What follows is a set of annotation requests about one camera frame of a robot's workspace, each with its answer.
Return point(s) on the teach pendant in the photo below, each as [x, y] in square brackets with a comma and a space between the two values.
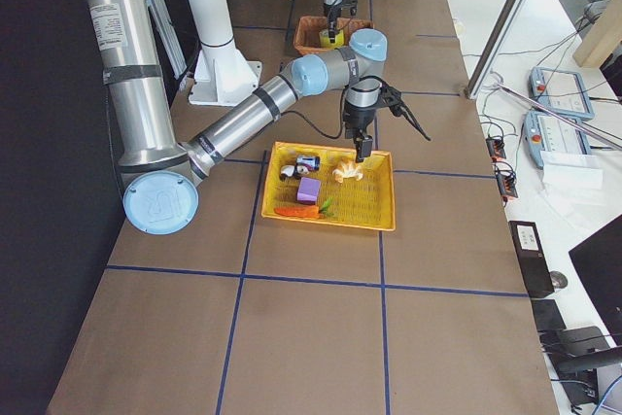
[544, 133]
[564, 92]

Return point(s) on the yellow plastic basket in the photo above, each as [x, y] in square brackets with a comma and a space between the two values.
[368, 203]

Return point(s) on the teach pendant lower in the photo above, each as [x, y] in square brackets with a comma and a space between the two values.
[544, 133]

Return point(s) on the teach pendant upper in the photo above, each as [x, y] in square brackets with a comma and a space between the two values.
[564, 92]

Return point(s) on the yellow tape roll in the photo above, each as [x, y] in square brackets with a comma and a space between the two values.
[331, 39]

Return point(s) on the black monitor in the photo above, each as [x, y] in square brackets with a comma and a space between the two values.
[597, 262]

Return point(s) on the black power box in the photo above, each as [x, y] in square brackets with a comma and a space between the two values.
[531, 259]

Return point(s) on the small blue can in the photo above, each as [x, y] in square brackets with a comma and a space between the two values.
[311, 163]

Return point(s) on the purple foam cube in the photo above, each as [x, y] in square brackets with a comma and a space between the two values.
[308, 191]

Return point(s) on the orange toy carrot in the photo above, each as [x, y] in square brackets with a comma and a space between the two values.
[313, 212]

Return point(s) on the panda toy figure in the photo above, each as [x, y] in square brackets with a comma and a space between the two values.
[296, 171]

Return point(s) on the brown wicker basket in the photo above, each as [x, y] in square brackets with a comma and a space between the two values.
[312, 34]

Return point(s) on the aluminium frame post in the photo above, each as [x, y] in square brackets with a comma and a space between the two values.
[492, 49]

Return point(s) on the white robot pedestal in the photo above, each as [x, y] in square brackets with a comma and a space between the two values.
[223, 76]

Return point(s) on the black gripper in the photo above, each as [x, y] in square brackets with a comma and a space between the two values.
[357, 117]
[332, 13]

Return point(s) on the toy croissant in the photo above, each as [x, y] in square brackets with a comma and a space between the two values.
[347, 169]

